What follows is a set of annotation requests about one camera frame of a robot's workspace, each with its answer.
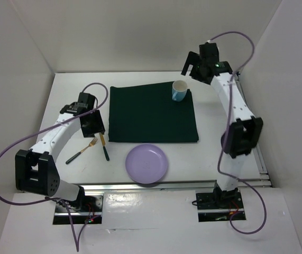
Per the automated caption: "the blue mug white inside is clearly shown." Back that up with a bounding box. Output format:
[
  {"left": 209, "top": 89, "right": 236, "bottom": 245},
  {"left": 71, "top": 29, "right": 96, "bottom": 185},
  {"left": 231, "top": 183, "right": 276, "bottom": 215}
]
[{"left": 172, "top": 80, "right": 188, "bottom": 102}]

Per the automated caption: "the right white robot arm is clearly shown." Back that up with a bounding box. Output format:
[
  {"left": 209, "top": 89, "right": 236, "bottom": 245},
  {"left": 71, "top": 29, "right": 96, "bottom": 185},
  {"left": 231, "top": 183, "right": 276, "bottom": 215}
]
[{"left": 181, "top": 41, "right": 263, "bottom": 208}]

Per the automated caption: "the dark green cloth napkin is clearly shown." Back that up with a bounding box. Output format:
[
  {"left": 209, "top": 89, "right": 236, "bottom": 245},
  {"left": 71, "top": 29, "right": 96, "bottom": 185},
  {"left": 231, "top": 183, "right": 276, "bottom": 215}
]
[{"left": 108, "top": 82, "right": 199, "bottom": 143}]

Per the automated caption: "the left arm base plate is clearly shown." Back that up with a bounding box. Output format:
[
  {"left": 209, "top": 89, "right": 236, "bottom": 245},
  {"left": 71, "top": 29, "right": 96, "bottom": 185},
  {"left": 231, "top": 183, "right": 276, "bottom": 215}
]
[{"left": 52, "top": 194, "right": 104, "bottom": 225}]

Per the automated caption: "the gold knife green handle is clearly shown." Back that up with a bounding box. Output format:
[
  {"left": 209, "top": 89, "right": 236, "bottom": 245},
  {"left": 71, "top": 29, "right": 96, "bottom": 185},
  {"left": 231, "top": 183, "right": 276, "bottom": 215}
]
[{"left": 99, "top": 132, "right": 110, "bottom": 161}]

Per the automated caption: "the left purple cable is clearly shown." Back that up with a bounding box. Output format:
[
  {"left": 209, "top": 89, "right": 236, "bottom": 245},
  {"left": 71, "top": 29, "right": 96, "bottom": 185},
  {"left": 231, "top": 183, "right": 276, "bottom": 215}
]
[{"left": 0, "top": 83, "right": 110, "bottom": 252}]

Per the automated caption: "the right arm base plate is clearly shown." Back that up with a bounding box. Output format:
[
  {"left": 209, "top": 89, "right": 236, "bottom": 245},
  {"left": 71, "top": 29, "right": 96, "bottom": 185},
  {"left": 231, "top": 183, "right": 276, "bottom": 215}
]
[{"left": 191, "top": 192, "right": 246, "bottom": 222}]

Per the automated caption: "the gold fork green handle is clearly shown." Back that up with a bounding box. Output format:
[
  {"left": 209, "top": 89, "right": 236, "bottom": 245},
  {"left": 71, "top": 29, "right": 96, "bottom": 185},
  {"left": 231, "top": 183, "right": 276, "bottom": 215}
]
[{"left": 66, "top": 137, "right": 98, "bottom": 165}]

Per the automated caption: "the lilac plastic plate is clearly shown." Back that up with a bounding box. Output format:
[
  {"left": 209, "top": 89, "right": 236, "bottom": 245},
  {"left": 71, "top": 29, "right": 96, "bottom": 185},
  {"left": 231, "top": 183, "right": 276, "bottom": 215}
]
[{"left": 125, "top": 144, "right": 169, "bottom": 184}]

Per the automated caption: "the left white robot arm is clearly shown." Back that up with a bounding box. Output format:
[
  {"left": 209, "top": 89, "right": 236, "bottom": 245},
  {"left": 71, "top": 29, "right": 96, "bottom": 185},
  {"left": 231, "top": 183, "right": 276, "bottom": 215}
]
[{"left": 15, "top": 92, "right": 105, "bottom": 211}]

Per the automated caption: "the aluminium rail front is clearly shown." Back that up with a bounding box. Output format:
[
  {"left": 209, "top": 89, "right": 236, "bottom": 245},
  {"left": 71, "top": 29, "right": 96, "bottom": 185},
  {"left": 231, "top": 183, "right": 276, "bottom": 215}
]
[{"left": 23, "top": 177, "right": 273, "bottom": 192}]

